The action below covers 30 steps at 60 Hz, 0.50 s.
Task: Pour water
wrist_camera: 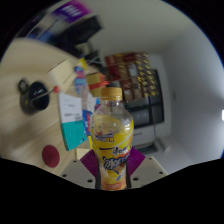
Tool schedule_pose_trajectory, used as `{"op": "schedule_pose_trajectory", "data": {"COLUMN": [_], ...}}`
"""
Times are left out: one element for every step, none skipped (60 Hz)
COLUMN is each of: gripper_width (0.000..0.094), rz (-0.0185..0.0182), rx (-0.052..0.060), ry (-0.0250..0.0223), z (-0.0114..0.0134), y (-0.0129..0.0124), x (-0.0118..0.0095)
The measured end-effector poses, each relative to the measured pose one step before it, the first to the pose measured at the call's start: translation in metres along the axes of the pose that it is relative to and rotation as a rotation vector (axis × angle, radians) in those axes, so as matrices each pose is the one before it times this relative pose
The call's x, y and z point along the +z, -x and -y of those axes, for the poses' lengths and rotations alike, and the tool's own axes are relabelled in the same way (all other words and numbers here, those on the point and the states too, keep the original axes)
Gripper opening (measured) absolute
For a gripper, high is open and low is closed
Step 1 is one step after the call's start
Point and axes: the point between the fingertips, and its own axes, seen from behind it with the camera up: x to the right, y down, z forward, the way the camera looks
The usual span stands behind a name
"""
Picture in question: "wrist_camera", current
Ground wooden shelf unit with trophies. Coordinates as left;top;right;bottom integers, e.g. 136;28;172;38
104;51;161;101

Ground teal book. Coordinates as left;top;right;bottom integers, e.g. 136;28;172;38
59;118;88;152

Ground yellow gift box red ribbon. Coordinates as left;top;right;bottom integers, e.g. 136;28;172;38
85;71;110;98

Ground purple sign board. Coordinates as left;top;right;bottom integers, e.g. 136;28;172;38
53;0;92;24

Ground black framed glass door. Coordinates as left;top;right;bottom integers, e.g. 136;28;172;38
124;69;166;129

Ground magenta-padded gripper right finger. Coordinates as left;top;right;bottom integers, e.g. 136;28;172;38
125;146;169;189

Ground yellow-labelled orange drink bottle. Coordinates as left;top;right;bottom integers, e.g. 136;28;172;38
89;86;135;191

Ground pale yellow note card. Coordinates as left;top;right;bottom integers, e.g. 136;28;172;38
47;59;80;90

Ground flat round red coaster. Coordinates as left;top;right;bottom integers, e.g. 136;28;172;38
41;144;61;169

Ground red-tipped white stick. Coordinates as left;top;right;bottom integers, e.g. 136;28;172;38
31;85;61;103

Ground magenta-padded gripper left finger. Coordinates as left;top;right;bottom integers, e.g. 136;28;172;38
59;148;101;190

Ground black dotted mug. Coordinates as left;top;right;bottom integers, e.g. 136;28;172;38
18;78;51;115

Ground blue red colourful book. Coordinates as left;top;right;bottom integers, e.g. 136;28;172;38
73;65;88;96

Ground white booklet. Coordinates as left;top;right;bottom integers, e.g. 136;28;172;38
58;92;84;124

